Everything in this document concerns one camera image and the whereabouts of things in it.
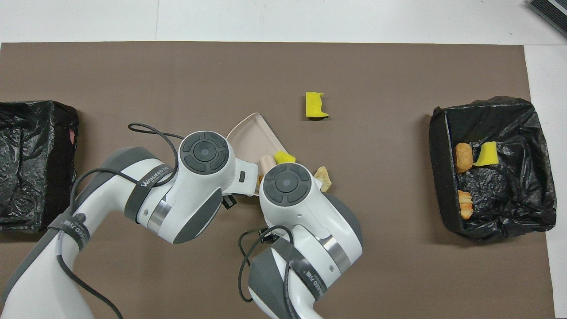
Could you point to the beige brush with black bristles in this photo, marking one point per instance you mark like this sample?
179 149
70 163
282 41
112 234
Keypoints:
267 163

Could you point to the beige plastic dustpan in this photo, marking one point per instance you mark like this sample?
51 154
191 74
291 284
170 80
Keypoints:
252 137

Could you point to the yellow and green sponge piece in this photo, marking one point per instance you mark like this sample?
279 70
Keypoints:
283 157

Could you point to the beige bread chunk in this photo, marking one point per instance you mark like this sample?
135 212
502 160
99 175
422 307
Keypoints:
324 178

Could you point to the notched yellow sponge piece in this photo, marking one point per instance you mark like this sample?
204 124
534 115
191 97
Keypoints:
315 105

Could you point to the cream pastry piece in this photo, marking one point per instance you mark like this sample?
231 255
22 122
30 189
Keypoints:
465 204

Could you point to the brown bread roll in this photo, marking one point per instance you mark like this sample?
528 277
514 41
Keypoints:
463 157

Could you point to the plain yellow sponge piece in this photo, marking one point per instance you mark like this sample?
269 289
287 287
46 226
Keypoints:
487 154

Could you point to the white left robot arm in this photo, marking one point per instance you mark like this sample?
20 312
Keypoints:
195 186

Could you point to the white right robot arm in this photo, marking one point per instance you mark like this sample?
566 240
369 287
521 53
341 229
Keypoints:
301 208

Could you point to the bin lined with black bag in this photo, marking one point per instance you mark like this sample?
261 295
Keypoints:
35 168
509 190

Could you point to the brown table mat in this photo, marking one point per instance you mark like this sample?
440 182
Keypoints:
177 66

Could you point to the black ribbed device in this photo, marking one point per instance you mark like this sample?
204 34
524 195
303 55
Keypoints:
551 11

